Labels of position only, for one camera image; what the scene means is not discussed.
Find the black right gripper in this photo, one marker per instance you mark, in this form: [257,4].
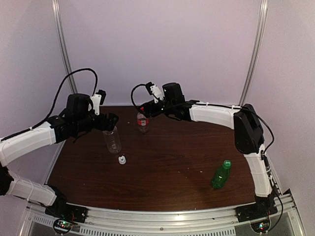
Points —
[154,112]

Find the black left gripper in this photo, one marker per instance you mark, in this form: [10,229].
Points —
[110,125]

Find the red label water bottle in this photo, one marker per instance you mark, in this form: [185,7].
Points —
[143,123]

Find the clear plastic bottle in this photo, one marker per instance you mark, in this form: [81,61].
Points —
[112,140]

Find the white flip bottle cap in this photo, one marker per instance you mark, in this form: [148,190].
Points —
[122,159]

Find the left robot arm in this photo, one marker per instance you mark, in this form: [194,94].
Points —
[81,115]

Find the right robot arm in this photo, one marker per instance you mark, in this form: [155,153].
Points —
[243,120]

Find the green plastic bottle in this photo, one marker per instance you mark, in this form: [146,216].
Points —
[221,176]

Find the left circuit board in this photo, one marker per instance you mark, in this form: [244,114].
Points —
[62,227]

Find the circuit board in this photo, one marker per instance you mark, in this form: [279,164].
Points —
[62,227]
[260,227]

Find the right circuit board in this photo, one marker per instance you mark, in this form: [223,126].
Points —
[260,227]

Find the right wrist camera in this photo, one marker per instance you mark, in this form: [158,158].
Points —
[154,91]

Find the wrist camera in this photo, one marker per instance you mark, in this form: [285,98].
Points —
[96,101]
[154,91]

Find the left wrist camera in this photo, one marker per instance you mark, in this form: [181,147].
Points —
[96,101]

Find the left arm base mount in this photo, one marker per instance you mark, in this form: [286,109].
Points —
[65,211]

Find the left aluminium frame post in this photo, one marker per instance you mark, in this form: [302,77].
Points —
[60,35]

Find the aluminium frame post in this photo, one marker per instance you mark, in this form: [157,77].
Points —
[60,35]
[261,24]

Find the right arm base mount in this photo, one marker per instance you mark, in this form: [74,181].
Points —
[262,207]

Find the right aluminium frame post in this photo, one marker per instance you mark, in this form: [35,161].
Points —
[261,24]

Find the front aluminium rail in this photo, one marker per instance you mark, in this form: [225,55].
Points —
[222,221]

